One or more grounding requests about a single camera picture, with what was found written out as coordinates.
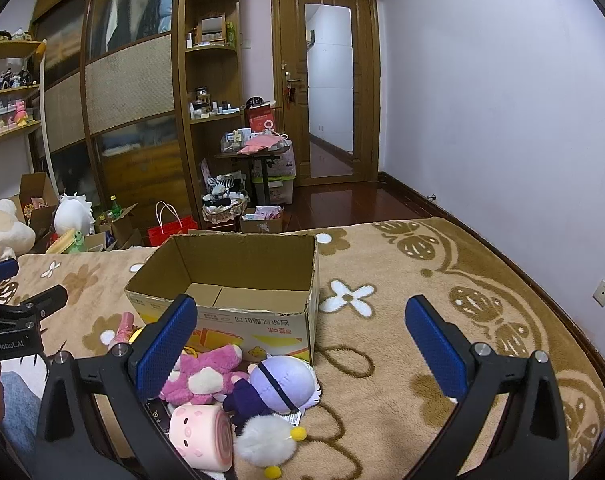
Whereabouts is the pink bear plush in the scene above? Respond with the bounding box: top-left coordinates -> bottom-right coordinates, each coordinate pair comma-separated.
159,344 -> 248,406

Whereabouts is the pink pig roll plush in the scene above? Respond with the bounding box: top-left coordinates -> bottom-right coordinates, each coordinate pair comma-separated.
168,405 -> 233,472

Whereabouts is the purple haired blindfolded doll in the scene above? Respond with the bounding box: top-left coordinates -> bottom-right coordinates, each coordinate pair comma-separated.
223,356 -> 322,436

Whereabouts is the yellow round plush pouch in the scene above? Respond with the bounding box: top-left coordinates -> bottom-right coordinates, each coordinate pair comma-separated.
128,327 -> 143,344

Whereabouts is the cream bear plush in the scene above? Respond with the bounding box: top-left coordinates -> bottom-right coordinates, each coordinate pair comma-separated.
0,198 -> 36,261

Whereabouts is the brown box on floor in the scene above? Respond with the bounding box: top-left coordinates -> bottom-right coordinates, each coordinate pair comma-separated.
12,172 -> 58,240

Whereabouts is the white spiky hair plush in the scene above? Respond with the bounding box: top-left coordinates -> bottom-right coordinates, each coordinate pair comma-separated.
53,194 -> 94,236

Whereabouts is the green glass bottle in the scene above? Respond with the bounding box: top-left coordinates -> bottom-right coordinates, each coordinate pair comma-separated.
110,195 -> 122,219

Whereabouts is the white fluffy chick plush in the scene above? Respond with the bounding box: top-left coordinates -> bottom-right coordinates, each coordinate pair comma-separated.
234,415 -> 308,479

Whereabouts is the red paper bag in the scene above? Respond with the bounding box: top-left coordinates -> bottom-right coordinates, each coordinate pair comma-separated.
147,200 -> 199,247

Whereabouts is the open cardboard box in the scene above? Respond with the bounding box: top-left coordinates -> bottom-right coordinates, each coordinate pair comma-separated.
124,232 -> 320,362

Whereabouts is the white display shelf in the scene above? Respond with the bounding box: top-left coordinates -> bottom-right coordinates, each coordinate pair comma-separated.
0,28 -> 48,198

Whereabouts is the beige floral blanket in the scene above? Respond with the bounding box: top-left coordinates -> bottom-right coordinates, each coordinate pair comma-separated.
0,216 -> 605,480

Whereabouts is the basket of clutter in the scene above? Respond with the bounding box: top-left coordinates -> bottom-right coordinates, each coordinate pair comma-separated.
202,171 -> 249,224

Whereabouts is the small box of papers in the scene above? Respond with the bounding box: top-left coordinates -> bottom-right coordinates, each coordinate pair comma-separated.
240,205 -> 284,234

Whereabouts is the small black side table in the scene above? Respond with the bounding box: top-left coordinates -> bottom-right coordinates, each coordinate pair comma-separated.
214,148 -> 287,205

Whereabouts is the wooden wardrobe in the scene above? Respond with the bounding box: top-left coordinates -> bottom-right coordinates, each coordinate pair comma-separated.
31,0 -> 240,228

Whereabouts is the wooden door with mirror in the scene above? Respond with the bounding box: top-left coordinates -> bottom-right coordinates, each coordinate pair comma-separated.
272,0 -> 381,186

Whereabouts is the wall power socket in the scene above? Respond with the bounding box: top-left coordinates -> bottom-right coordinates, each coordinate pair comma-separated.
592,280 -> 605,308

